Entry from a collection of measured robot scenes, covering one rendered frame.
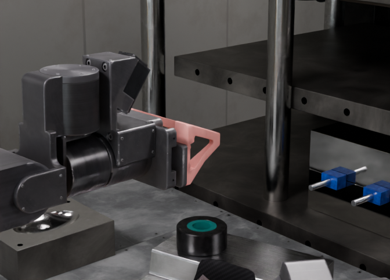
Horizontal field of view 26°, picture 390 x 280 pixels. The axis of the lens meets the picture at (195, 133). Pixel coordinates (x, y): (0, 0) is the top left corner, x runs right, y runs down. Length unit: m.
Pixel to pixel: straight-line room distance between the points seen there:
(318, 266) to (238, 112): 3.22
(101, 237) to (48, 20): 1.64
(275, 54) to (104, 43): 1.58
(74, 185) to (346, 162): 1.00
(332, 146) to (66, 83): 1.03
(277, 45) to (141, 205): 0.44
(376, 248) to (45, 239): 0.63
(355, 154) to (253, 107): 2.29
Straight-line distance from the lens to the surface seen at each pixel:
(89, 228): 1.53
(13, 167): 0.76
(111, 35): 3.29
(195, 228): 1.35
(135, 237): 1.66
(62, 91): 0.80
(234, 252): 1.33
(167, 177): 0.87
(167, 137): 0.86
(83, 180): 0.82
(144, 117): 0.90
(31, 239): 1.50
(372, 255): 1.65
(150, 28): 2.05
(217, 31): 3.71
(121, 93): 0.84
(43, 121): 0.79
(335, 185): 1.73
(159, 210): 1.78
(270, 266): 1.29
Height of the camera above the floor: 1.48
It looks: 17 degrees down
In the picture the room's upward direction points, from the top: straight up
